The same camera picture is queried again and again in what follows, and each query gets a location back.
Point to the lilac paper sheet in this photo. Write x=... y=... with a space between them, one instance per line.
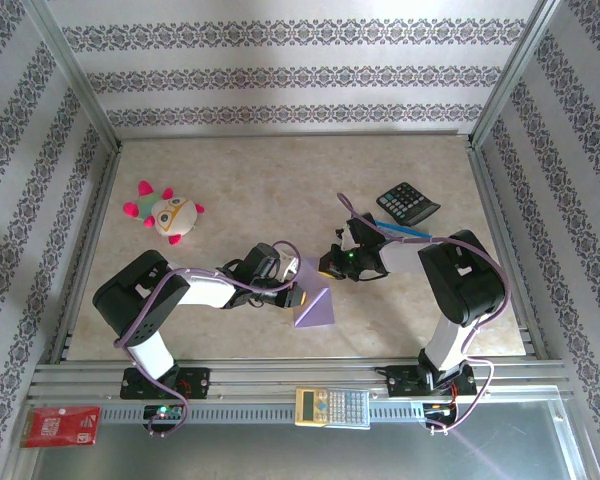
x=315 y=310

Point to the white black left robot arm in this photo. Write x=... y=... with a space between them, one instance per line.
x=205 y=292

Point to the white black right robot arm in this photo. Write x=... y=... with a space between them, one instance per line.
x=400 y=259

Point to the shiny steel sheet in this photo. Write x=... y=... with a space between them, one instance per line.
x=280 y=455

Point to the blue white packet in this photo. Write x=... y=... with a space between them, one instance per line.
x=402 y=230

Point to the black desk calculator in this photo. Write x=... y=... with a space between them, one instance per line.
x=407 y=202

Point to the beige scientific calculator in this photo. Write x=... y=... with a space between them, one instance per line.
x=330 y=407

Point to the plush toy with pink feet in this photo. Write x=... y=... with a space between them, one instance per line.
x=172 y=215

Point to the red packet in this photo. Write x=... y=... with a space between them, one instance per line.
x=60 y=427

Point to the wide aluminium mounting rail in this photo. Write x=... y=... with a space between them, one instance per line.
x=290 y=375

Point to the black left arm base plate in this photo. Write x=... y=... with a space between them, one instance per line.
x=200 y=382

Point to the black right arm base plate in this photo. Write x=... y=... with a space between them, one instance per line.
x=397 y=382

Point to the thin aluminium wall rail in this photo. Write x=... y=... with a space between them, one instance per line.
x=290 y=135

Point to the aluminium side rail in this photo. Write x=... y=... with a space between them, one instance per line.
x=498 y=225
x=89 y=250

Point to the aluminium frame post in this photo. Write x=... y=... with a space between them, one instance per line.
x=515 y=65
x=72 y=65

